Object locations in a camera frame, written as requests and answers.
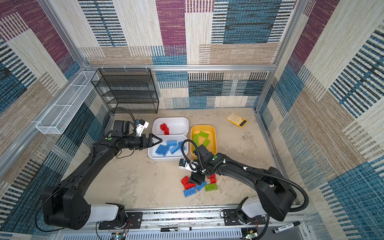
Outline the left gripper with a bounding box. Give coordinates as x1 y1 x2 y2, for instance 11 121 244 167
123 133 162 150

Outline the red square brick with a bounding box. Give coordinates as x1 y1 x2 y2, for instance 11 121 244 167
181 176 189 185

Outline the red long brick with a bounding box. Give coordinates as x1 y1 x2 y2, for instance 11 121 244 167
184 183 196 190

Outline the green diagonal long brick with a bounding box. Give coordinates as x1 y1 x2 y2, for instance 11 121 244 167
202 139 211 148

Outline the green brick top tall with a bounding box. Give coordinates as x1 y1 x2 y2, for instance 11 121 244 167
199 131 209 139

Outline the blue diagonal brick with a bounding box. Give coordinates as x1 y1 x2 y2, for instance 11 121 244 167
195 181 207 192

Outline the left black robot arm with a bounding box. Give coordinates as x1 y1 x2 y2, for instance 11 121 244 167
41 120 163 230

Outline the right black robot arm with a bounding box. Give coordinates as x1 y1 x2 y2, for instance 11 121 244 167
190 145 310 225

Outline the near white plastic bin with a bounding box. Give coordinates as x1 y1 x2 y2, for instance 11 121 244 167
148 135 187 162

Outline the white plastic bin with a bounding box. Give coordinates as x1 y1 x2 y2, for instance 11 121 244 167
148 135 187 162
152 117 189 135

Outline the far white plastic bin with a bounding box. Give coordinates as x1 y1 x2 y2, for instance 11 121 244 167
152 117 189 135

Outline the yellow plastic bin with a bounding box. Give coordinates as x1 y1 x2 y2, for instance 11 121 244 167
191 125 218 155

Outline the yellow calculator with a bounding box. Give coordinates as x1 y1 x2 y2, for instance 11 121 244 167
227 114 248 128

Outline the black white marker right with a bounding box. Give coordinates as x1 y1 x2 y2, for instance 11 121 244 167
273 221 301 234

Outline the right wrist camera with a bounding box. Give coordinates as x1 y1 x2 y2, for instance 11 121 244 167
179 159 199 173

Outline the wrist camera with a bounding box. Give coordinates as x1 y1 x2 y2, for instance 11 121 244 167
136 119 149 137
179 159 199 173

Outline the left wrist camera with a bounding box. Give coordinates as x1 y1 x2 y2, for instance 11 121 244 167
136 119 149 137

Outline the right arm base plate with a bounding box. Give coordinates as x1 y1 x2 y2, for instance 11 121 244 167
220 209 267 226

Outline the black wire shelf rack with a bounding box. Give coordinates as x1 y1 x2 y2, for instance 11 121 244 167
91 68 160 114

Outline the black marker on rail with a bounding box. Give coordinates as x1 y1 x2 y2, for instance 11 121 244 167
161 227 192 232

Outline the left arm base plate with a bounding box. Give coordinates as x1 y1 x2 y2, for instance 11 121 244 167
98 212 143 231

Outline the white wire mesh basket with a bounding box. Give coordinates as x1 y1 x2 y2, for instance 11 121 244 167
36 71 95 135

